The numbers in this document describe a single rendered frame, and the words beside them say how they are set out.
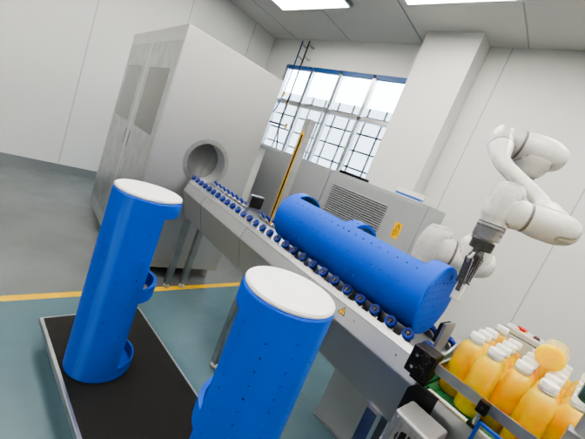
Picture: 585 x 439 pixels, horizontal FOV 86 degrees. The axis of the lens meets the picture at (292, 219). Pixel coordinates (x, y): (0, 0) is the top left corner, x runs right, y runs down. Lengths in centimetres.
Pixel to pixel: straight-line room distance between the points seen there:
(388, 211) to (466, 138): 167
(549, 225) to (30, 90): 527
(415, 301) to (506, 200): 44
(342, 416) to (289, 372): 127
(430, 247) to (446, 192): 239
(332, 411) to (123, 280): 140
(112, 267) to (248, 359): 79
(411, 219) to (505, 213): 171
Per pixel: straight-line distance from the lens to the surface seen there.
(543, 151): 176
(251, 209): 209
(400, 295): 122
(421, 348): 110
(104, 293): 155
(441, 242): 184
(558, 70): 445
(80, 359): 175
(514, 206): 125
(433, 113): 418
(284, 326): 83
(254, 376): 91
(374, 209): 304
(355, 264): 132
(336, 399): 215
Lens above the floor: 138
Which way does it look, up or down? 10 degrees down
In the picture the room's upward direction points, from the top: 22 degrees clockwise
